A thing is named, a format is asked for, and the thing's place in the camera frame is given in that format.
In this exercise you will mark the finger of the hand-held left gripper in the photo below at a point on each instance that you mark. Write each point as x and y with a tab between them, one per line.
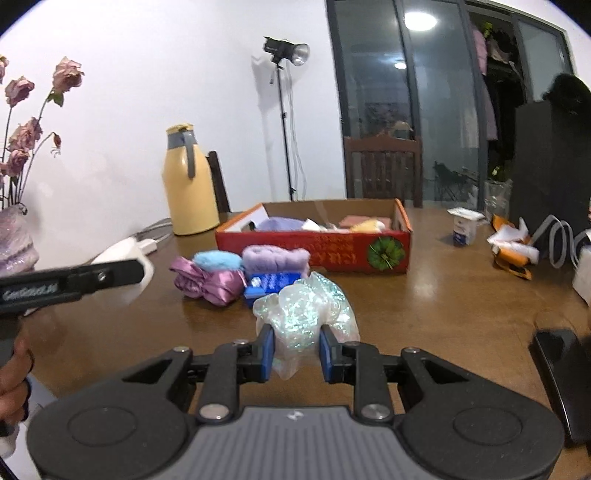
106	279

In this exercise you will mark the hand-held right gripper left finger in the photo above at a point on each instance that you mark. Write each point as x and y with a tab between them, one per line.
266	353

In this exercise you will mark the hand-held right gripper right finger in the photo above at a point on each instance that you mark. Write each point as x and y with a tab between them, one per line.
326	355

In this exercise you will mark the white round sponge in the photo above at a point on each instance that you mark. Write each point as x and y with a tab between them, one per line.
117	258

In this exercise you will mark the iridescent translucent scrunchie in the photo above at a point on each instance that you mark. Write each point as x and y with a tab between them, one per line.
304	318

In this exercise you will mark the blue fluffy pouf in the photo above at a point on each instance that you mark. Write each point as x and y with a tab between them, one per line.
217	261

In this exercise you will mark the red cardboard box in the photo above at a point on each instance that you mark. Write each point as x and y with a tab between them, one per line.
318	251

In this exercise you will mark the person's left hand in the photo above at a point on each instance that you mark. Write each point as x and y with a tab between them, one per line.
16	383

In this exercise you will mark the pink textured vase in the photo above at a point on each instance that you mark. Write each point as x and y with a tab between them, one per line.
16	244

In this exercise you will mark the white charger block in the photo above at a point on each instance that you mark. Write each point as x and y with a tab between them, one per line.
148	247

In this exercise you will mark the purple satin scrunchie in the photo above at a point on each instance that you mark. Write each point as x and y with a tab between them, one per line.
207	286

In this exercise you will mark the purple fluffy scrunchie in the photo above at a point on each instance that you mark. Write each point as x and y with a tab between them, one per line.
274	261

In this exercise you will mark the yellow thermos jug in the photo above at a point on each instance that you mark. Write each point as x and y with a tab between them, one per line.
187	194

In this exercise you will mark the lavender fabric pouch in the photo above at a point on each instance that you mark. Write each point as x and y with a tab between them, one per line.
279	224

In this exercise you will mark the small white block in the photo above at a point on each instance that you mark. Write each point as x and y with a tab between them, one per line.
311	226

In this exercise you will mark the yellow and white plush bear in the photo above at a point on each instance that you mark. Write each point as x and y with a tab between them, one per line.
369	226

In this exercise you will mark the dried rose bouquet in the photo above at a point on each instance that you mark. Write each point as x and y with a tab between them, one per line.
23	138

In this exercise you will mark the small white milk carton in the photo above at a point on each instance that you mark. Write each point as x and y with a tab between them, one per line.
464	228

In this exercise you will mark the slatted wooden chair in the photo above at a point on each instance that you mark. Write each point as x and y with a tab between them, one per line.
383	170

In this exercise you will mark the orange wrapper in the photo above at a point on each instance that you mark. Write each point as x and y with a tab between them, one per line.
508	270

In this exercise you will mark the crumpled white tissue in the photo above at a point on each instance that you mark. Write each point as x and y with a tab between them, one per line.
512	242

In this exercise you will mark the clear drinking glass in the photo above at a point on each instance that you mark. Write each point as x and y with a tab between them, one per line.
497	201

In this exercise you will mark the black chair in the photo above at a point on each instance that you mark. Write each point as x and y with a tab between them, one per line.
565	378

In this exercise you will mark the sliding glass door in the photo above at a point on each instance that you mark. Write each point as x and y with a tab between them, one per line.
443	106

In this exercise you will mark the studio light on stand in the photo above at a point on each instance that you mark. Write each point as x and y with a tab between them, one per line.
284	48

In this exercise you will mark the hanging clothes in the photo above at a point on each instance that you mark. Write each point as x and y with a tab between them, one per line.
496	46

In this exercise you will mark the black garment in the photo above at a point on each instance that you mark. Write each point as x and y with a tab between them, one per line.
570	92

